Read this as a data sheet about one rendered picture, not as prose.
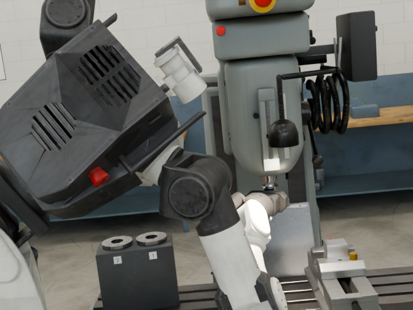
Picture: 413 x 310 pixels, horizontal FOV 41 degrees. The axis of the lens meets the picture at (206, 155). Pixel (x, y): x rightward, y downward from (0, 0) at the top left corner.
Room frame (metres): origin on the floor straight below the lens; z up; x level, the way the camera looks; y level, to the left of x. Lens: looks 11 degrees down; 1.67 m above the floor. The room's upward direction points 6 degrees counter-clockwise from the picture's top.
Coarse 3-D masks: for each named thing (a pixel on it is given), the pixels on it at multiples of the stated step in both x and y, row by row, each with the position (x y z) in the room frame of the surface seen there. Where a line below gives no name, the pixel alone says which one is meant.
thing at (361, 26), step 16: (336, 16) 1.91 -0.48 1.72; (352, 16) 1.72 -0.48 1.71; (368, 16) 1.72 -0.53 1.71; (336, 32) 1.91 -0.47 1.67; (352, 32) 1.72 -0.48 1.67; (368, 32) 1.72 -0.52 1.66; (352, 48) 1.72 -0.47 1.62; (368, 48) 1.72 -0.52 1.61; (352, 64) 1.72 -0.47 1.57; (368, 64) 1.72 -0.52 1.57; (352, 80) 1.72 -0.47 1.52; (368, 80) 1.72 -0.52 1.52
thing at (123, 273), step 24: (120, 240) 1.57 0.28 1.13; (144, 240) 1.54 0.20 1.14; (168, 240) 1.55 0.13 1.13; (96, 264) 1.50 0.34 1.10; (120, 264) 1.50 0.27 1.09; (144, 264) 1.50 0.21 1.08; (168, 264) 1.51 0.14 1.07; (120, 288) 1.50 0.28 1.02; (144, 288) 1.50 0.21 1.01; (168, 288) 1.51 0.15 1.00
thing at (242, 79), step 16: (240, 64) 1.45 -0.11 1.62; (256, 64) 1.44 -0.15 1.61; (272, 64) 1.44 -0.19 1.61; (288, 64) 1.44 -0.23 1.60; (224, 80) 1.54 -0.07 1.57; (240, 80) 1.44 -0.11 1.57; (256, 80) 1.44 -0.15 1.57; (272, 80) 1.44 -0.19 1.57; (288, 80) 1.44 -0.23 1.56; (240, 96) 1.45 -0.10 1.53; (256, 96) 1.44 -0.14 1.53; (288, 96) 1.44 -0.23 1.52; (240, 112) 1.45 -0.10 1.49; (256, 112) 1.44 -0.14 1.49; (288, 112) 1.44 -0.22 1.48; (240, 128) 1.45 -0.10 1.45; (256, 128) 1.44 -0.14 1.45; (240, 144) 1.45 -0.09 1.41; (256, 144) 1.44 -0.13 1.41; (240, 160) 1.46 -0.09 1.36; (256, 160) 1.44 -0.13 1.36; (288, 160) 1.44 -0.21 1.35
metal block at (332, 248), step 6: (324, 240) 1.54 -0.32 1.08; (330, 240) 1.54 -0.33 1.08; (336, 240) 1.53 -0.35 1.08; (342, 240) 1.53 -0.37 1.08; (324, 246) 1.53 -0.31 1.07; (330, 246) 1.50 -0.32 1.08; (336, 246) 1.50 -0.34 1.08; (342, 246) 1.50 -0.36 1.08; (324, 252) 1.53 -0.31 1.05; (330, 252) 1.50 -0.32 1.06; (336, 252) 1.50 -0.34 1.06; (342, 252) 1.50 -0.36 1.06
